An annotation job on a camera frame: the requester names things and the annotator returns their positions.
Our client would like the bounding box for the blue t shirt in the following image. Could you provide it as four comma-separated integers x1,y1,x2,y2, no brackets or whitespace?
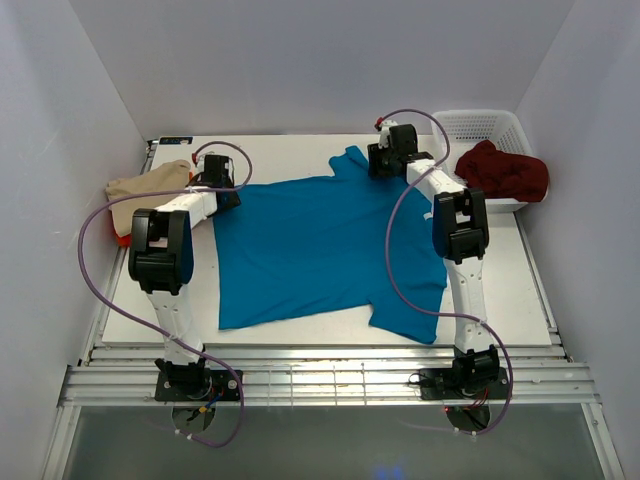
213,146,447,344

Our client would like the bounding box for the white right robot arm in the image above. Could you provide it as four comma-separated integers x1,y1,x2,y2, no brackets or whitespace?
368,118,500,397

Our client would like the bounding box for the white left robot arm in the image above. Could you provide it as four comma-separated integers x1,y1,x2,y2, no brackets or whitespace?
128,152,241,401

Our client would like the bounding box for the dark red t shirt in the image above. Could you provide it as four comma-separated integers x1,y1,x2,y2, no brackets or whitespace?
455,140,549,203

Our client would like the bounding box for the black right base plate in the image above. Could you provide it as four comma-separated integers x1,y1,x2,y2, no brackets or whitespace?
408,368,511,401

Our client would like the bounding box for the aluminium rail frame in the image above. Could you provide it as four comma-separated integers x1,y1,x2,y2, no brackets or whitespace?
42,335,623,479

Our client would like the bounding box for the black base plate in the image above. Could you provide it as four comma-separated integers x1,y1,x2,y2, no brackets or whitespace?
408,368,511,401
153,368,240,403

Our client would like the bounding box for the orange folded t shirt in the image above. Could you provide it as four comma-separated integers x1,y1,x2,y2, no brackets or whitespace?
112,219,131,248

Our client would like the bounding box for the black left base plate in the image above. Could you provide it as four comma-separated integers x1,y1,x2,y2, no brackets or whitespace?
153,368,240,403

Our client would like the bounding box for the white plastic basket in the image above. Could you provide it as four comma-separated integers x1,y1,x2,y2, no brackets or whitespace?
433,109,536,213

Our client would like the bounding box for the beige folded t shirt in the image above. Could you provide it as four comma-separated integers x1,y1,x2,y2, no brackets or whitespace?
105,160,191,238

